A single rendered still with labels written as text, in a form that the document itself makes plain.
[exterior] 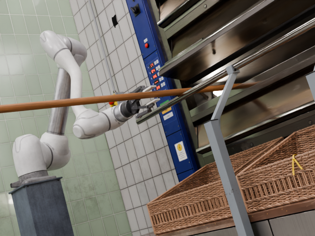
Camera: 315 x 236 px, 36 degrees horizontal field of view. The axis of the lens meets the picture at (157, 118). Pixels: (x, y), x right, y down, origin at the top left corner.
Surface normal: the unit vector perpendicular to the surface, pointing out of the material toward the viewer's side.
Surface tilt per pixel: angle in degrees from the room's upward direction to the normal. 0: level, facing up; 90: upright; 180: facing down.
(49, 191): 90
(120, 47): 90
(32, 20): 90
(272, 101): 70
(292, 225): 90
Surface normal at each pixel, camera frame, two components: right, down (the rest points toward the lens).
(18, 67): 0.57, -0.32
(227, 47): 0.11, 0.94
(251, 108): -0.82, -0.22
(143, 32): -0.77, 0.10
